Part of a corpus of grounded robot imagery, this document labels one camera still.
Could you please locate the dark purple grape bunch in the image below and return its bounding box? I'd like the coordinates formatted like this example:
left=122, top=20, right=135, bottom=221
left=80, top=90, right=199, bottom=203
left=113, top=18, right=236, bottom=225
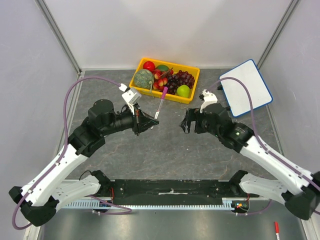
left=165, top=70, right=195, bottom=95

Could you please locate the purple capped whiteboard marker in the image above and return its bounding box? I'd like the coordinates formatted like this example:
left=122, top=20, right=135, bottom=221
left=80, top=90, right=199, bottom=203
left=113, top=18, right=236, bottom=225
left=154, top=86, right=168, bottom=120

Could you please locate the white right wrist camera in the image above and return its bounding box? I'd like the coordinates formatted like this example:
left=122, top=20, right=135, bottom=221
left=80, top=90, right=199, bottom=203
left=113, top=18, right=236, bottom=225
left=199, top=89, right=218, bottom=113

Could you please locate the red apple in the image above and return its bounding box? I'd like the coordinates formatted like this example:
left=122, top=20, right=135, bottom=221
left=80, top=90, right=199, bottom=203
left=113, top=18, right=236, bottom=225
left=142, top=61, right=156, bottom=72

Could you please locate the green mango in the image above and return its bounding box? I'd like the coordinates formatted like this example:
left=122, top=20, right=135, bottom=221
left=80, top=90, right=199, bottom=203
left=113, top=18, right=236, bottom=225
left=156, top=64, right=169, bottom=72

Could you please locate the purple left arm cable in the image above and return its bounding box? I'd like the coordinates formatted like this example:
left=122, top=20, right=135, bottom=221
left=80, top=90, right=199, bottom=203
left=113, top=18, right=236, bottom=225
left=12, top=76, right=133, bottom=230

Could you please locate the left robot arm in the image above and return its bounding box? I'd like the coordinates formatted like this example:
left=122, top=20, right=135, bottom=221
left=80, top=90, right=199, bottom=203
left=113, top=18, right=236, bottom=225
left=9, top=99, right=159, bottom=227

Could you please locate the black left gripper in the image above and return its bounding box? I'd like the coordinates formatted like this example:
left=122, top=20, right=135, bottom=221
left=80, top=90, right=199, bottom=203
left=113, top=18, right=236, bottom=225
left=101, top=102, right=159, bottom=136

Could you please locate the green netted melon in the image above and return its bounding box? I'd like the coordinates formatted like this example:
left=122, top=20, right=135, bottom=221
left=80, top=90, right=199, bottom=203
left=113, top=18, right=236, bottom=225
left=133, top=69, right=154, bottom=89

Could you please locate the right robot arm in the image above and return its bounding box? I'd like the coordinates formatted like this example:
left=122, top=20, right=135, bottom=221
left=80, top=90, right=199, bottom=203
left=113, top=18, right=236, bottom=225
left=180, top=103, right=320, bottom=220

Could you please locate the yellow plastic fruit tray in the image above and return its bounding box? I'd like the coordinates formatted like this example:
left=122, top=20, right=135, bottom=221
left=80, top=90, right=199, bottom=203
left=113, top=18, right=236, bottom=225
left=129, top=58, right=200, bottom=104

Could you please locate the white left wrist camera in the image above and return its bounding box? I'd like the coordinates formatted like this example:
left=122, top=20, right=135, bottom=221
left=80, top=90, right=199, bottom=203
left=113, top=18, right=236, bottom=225
left=118, top=83, right=142, bottom=115

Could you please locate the light blue cable duct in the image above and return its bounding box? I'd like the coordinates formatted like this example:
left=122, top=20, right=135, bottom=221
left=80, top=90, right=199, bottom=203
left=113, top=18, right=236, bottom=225
left=62, top=198, right=240, bottom=211

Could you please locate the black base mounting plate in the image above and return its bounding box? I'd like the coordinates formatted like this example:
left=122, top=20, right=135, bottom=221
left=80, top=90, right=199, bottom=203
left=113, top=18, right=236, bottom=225
left=108, top=179, right=246, bottom=206

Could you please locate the green pear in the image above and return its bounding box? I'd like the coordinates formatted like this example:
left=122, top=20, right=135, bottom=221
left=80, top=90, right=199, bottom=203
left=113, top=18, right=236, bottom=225
left=176, top=84, right=190, bottom=98

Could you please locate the red marker pen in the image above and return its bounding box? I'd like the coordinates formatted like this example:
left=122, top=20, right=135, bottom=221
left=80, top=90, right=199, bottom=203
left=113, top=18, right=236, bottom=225
left=274, top=221, right=280, bottom=240

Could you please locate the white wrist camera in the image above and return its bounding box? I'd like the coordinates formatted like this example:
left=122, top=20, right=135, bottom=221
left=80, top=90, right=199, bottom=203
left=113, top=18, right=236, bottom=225
left=118, top=83, right=142, bottom=115
left=199, top=89, right=218, bottom=113

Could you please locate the blue framed whiteboard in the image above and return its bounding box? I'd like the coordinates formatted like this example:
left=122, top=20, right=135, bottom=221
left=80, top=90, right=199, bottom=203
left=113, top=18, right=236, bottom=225
left=219, top=59, right=273, bottom=117

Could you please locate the red cherries cluster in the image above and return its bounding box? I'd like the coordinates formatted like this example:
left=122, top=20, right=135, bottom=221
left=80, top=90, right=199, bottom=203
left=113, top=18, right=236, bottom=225
left=152, top=68, right=174, bottom=92

